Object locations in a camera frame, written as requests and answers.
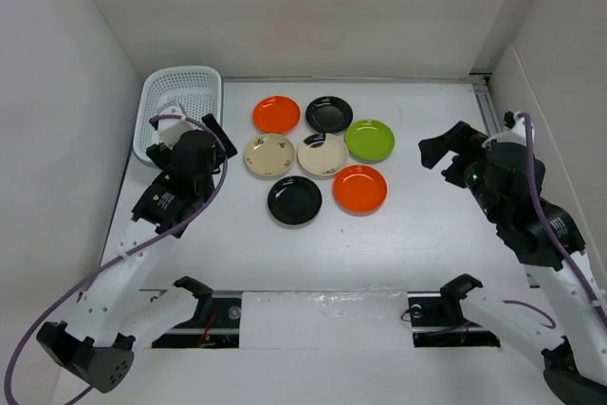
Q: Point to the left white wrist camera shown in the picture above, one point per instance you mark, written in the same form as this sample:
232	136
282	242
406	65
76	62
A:
169	131

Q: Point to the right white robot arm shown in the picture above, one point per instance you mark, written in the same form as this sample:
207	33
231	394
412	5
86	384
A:
547	243

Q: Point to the aluminium rail right side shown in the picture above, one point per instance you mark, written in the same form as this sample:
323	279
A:
479	83

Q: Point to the green plate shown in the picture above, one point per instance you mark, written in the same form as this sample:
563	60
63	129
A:
370	140

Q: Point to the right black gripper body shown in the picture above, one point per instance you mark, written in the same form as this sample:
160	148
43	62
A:
472	174

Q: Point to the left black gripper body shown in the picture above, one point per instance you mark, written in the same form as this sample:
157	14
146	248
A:
162	155

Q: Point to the white perforated plastic bin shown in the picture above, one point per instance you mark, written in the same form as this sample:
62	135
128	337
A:
198	89

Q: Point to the cream plate black patch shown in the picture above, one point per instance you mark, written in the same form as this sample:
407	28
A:
323	154

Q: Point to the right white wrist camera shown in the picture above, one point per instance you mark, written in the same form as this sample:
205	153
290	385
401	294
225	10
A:
518	129

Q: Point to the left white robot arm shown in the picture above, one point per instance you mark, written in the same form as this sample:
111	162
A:
98	340

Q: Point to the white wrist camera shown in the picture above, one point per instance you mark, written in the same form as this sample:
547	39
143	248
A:
518	129
169	131

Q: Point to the orange plate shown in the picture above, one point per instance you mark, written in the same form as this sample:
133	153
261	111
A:
276	115
360	189

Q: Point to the cream floral plate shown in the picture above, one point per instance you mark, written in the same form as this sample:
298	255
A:
270	155

